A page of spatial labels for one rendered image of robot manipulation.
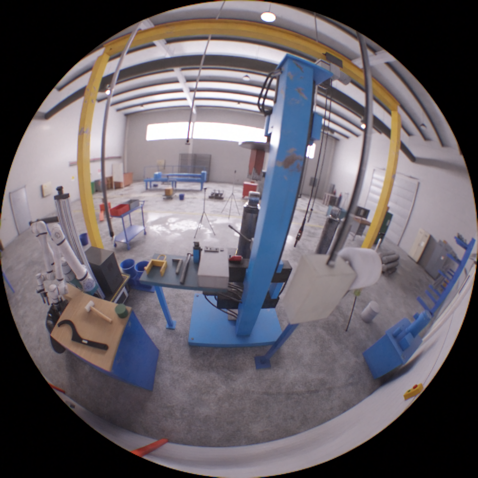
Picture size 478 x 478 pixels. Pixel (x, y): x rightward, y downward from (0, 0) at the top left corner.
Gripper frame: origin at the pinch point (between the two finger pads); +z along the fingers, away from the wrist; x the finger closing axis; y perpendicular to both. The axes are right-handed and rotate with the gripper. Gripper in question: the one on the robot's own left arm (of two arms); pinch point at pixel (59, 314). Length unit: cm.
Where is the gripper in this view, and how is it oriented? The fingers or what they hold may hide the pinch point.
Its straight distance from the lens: 207.5
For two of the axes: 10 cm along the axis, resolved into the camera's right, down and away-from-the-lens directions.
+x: 9.6, 2.9, -0.3
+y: -0.5, 0.7, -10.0
